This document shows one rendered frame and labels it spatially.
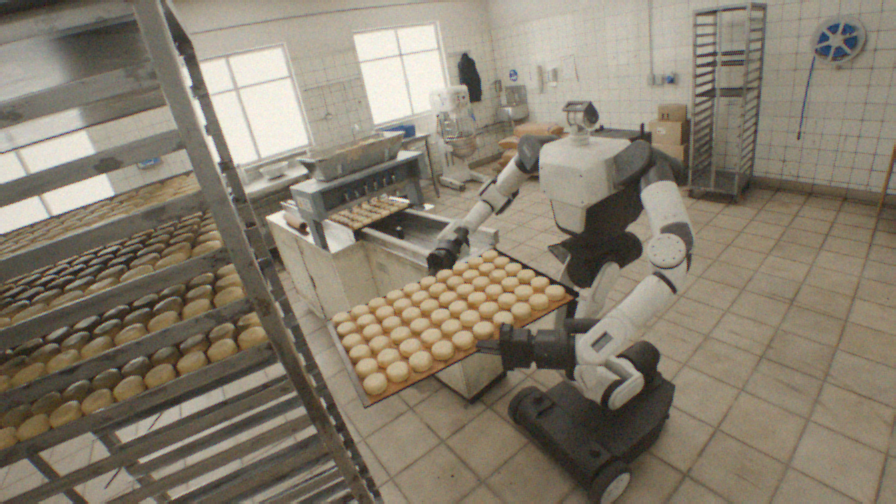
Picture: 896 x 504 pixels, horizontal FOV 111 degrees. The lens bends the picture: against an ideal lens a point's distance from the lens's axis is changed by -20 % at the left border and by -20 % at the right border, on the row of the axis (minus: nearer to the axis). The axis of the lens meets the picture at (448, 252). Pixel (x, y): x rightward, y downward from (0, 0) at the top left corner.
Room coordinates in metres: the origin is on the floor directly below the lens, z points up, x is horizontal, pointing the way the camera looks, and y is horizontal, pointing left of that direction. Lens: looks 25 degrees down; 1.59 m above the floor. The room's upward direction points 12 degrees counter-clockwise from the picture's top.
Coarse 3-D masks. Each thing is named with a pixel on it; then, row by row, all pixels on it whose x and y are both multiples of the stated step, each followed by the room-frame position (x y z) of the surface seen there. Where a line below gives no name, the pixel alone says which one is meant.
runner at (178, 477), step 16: (304, 416) 0.53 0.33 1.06; (272, 432) 0.50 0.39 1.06; (288, 432) 0.51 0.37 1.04; (240, 448) 0.48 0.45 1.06; (256, 448) 0.49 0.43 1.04; (192, 464) 0.44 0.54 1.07; (208, 464) 0.45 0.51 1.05; (160, 480) 0.42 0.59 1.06; (176, 480) 0.42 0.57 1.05; (128, 496) 0.39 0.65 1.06; (144, 496) 0.40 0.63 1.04
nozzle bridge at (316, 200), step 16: (400, 160) 2.18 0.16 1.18; (416, 160) 2.27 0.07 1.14; (352, 176) 2.02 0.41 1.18; (368, 176) 2.15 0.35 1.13; (400, 176) 2.27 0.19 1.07; (416, 176) 2.27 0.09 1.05; (304, 192) 1.93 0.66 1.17; (320, 192) 1.89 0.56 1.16; (336, 192) 2.02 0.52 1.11; (352, 192) 2.08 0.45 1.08; (384, 192) 2.13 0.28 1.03; (416, 192) 2.35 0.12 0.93; (304, 208) 2.00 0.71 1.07; (320, 208) 1.87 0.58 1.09; (336, 208) 1.96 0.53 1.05; (320, 224) 1.96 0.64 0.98; (320, 240) 1.95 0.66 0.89
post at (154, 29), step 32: (160, 32) 0.51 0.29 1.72; (160, 64) 0.51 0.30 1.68; (192, 128) 0.51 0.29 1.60; (192, 160) 0.51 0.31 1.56; (224, 192) 0.52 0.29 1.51; (224, 224) 0.51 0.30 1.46; (256, 288) 0.51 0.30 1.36; (288, 352) 0.51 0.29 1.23; (320, 416) 0.51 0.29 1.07; (352, 480) 0.51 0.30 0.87
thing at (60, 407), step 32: (256, 320) 0.62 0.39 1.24; (160, 352) 0.56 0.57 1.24; (192, 352) 0.54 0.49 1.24; (224, 352) 0.53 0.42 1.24; (96, 384) 0.49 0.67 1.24; (128, 384) 0.48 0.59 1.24; (0, 416) 0.46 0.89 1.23; (32, 416) 0.45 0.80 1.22; (64, 416) 0.42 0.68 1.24; (0, 448) 0.37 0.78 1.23
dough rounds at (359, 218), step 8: (376, 200) 2.39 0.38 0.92; (384, 200) 2.34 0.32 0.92; (368, 208) 2.25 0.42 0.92; (376, 208) 2.21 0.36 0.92; (384, 208) 2.21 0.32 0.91; (392, 208) 2.15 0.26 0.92; (400, 208) 2.16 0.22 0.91; (336, 216) 2.23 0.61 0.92; (344, 216) 2.24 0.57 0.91; (352, 216) 2.16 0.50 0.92; (360, 216) 2.12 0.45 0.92; (368, 216) 2.10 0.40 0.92; (376, 216) 2.06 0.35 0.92; (384, 216) 2.08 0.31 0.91; (344, 224) 2.10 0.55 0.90; (352, 224) 2.02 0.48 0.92; (360, 224) 1.98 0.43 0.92
